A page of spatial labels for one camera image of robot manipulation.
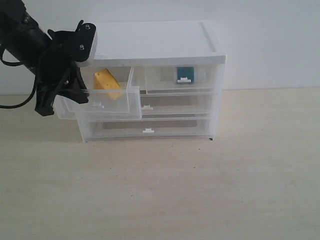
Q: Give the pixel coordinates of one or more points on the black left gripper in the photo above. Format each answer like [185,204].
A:
[58,74]

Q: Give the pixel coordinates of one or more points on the yellow sponge wedge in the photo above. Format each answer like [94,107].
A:
[104,80]

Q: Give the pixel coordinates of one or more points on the clear drawer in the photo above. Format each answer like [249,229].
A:
[161,80]
[104,104]
[179,104]
[184,127]

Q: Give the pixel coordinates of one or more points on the blue white small bottle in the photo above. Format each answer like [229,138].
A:
[190,74]

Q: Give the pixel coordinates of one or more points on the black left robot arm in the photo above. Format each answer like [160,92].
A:
[23,38]

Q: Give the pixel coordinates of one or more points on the white plastic drawer cabinet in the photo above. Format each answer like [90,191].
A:
[151,44]

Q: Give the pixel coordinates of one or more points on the clear bottom drawer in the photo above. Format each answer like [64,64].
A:
[184,127]

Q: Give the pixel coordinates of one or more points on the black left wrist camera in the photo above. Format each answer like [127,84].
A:
[84,43]

